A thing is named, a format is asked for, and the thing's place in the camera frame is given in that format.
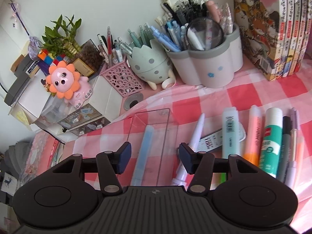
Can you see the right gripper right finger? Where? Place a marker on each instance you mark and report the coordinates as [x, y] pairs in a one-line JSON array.
[[200, 165]]

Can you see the light blue pen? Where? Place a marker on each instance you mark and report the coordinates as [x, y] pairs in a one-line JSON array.
[[142, 158]]

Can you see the comic book box set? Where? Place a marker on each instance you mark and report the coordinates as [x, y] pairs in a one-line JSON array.
[[274, 34]]

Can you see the grey white cloud pen holder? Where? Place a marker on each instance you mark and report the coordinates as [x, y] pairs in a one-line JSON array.
[[213, 68]]

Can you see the pink books stack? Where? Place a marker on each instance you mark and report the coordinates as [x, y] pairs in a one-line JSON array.
[[45, 152]]

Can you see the pencil lead refill case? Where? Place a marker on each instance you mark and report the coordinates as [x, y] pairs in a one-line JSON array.
[[211, 141]]

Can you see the green white glue stick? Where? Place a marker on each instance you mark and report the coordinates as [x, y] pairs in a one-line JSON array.
[[271, 144]]

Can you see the white box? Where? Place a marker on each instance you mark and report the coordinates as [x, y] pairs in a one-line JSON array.
[[33, 99]]

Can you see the clear plastic organizer tray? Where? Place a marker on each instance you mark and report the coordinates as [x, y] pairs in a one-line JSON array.
[[162, 157]]

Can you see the rubik's cube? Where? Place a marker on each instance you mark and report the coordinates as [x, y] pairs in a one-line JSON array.
[[46, 60]]

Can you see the lavender mechanical pencil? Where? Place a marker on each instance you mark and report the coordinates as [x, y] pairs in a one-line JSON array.
[[292, 164]]

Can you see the peach pink pen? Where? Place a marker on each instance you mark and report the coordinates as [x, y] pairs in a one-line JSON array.
[[299, 158]]

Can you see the black marker pen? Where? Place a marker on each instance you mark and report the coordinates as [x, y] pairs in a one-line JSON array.
[[284, 150]]

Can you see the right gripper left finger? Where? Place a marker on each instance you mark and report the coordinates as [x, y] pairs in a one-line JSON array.
[[109, 165]]

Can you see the pink perforated pen holder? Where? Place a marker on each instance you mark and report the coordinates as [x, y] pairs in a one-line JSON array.
[[121, 77]]

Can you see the magnifying glass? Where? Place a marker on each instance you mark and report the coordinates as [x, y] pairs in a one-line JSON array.
[[204, 34]]

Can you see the grey desk cable grommet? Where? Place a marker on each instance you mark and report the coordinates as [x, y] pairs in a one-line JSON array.
[[132, 100]]

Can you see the brown glass plant pot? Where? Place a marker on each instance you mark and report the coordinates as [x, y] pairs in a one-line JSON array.
[[88, 61]]

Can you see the green egg pen holder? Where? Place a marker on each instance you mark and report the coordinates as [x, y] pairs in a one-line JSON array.
[[152, 65]]

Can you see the pink lion toy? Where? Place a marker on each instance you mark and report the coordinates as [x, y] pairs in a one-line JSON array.
[[68, 84]]

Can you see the green highlighter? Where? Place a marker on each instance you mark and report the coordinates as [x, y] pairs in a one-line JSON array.
[[230, 132]]

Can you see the red checkered tablecloth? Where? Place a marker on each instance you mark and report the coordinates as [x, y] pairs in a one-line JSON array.
[[187, 103]]

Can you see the white eraser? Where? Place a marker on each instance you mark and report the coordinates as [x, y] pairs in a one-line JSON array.
[[242, 133]]

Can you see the orange highlighter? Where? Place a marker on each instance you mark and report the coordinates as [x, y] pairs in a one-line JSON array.
[[254, 135]]

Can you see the white mini drawer unit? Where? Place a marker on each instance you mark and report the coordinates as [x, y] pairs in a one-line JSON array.
[[105, 103]]

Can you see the lucky bamboo plant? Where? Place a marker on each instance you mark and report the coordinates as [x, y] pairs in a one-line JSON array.
[[61, 39]]

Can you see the purple cartoon pen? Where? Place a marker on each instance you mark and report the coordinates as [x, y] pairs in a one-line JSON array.
[[181, 174]]

